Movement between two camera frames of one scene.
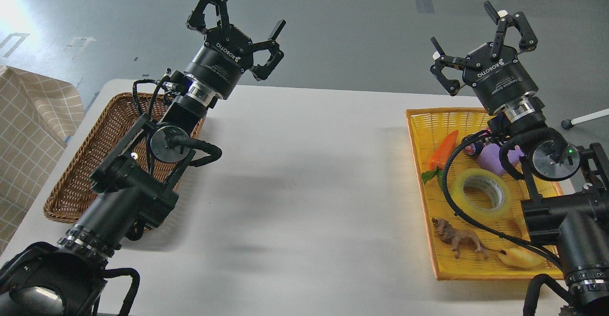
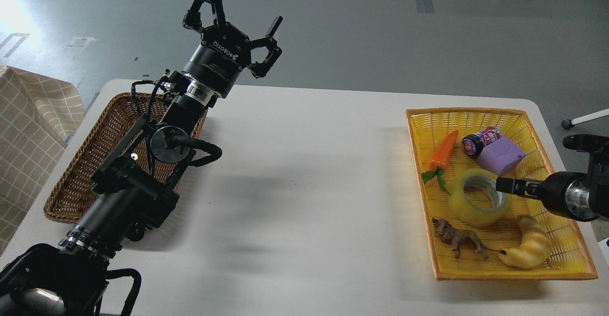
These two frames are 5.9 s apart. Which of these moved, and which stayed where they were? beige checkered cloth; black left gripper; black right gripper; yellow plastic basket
Moved: black right gripper
Stayed: beige checkered cloth; black left gripper; yellow plastic basket
